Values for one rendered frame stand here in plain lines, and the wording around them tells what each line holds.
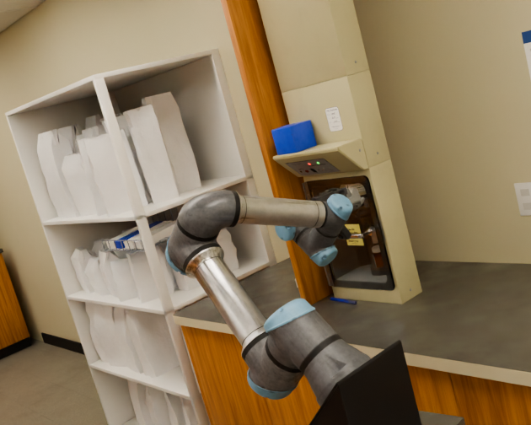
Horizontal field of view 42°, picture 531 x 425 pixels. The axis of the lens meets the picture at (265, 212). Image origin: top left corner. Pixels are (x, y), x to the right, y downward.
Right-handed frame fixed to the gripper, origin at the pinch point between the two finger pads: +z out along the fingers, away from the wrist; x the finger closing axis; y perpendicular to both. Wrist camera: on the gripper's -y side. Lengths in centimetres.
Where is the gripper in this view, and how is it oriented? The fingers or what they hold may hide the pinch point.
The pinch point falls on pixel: (361, 201)
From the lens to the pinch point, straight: 228.9
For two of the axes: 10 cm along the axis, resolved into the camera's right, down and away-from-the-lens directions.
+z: 7.4, -3.1, 6.0
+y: -2.6, -9.5, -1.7
